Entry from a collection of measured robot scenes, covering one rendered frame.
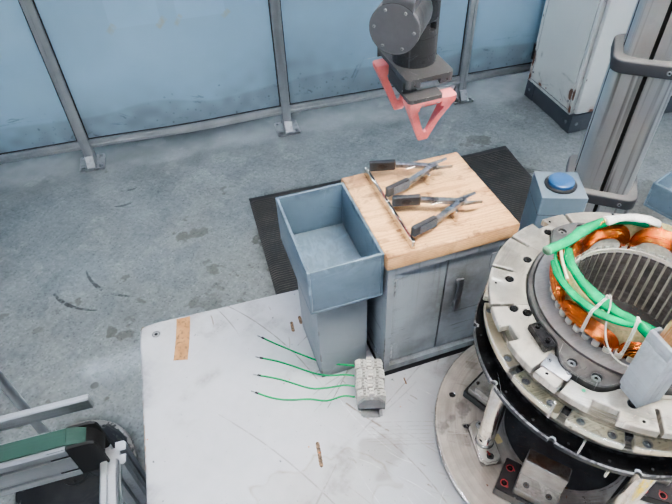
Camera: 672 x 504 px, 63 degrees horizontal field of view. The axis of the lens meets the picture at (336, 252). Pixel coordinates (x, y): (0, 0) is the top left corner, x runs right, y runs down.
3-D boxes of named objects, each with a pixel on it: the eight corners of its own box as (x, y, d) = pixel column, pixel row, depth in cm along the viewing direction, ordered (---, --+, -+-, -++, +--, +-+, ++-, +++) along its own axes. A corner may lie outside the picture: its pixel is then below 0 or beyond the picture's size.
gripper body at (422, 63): (406, 95, 69) (409, 37, 64) (375, 58, 76) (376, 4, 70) (453, 84, 70) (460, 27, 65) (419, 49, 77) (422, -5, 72)
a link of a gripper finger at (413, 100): (406, 153, 74) (410, 91, 67) (385, 125, 79) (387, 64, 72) (452, 142, 75) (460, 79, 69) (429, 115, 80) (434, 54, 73)
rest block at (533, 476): (522, 465, 77) (530, 448, 74) (562, 485, 75) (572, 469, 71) (511, 492, 75) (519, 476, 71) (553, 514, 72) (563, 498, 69)
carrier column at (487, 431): (479, 453, 81) (506, 373, 66) (472, 438, 82) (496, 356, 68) (495, 448, 81) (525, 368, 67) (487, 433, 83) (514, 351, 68)
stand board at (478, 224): (387, 271, 74) (387, 259, 73) (341, 190, 87) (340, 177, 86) (517, 236, 79) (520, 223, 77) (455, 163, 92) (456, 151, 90)
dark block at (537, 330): (538, 325, 60) (540, 318, 60) (555, 350, 58) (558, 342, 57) (526, 328, 60) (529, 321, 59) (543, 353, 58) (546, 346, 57)
